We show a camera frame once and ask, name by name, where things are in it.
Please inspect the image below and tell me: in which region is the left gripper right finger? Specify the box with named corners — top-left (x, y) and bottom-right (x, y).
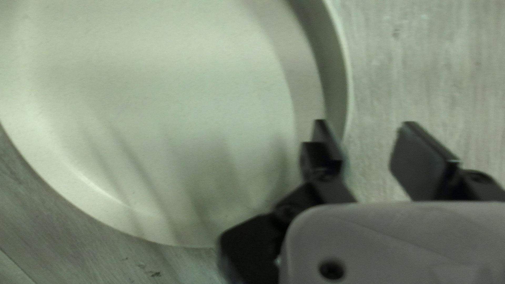
top-left (388, 121), bottom-right (505, 202)

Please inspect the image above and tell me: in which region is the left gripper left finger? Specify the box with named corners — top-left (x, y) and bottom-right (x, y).
top-left (217, 119), bottom-right (357, 284)

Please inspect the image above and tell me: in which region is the pale round plate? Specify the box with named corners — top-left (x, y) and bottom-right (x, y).
top-left (0, 0), bottom-right (352, 248)

